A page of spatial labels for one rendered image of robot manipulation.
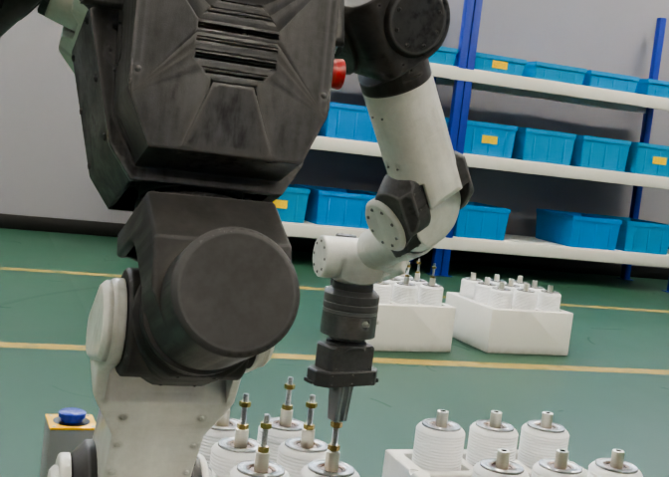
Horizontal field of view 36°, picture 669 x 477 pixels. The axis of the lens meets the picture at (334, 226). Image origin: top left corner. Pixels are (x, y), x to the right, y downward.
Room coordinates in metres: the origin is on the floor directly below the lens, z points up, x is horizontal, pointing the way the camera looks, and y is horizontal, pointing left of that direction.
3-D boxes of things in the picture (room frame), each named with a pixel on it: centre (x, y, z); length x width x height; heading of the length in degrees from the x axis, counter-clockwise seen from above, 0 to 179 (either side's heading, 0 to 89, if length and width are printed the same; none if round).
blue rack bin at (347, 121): (6.46, 0.02, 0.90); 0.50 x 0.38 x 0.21; 18
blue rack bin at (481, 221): (6.77, -0.86, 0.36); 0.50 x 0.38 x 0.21; 21
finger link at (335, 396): (1.59, -0.03, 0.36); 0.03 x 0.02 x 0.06; 35
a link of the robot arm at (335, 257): (1.61, -0.03, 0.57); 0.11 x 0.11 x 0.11; 22
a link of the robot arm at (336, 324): (1.59, -0.04, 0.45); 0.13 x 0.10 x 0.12; 125
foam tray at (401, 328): (4.05, -0.25, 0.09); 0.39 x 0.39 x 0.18; 26
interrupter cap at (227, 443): (1.66, 0.11, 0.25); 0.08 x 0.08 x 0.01
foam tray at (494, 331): (4.29, -0.77, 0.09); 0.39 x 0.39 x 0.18; 22
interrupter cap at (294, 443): (1.71, 0.00, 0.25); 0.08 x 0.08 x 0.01
